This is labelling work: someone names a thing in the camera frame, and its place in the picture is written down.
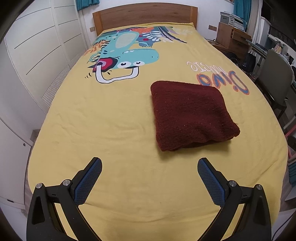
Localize grey printer box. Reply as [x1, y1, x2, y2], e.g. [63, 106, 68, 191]
[220, 11, 244, 30]

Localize white wardrobe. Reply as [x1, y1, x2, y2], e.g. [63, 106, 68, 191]
[0, 0, 93, 209]

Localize teal curtain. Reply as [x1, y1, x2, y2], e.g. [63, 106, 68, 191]
[233, 0, 252, 30]

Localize wooden drawer cabinet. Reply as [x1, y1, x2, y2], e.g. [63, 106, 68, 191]
[208, 22, 252, 64]

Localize stacked teal folded cloths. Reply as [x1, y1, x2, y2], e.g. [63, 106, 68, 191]
[288, 162, 296, 187]

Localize dark red knit sweater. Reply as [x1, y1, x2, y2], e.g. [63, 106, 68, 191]
[151, 81, 240, 152]

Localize grey green chair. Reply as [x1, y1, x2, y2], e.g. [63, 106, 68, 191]
[255, 50, 294, 120]

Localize wooden headboard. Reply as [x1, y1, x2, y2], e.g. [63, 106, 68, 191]
[92, 3, 198, 35]

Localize yellow dino print bedsheet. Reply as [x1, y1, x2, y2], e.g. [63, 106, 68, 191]
[28, 23, 287, 240]

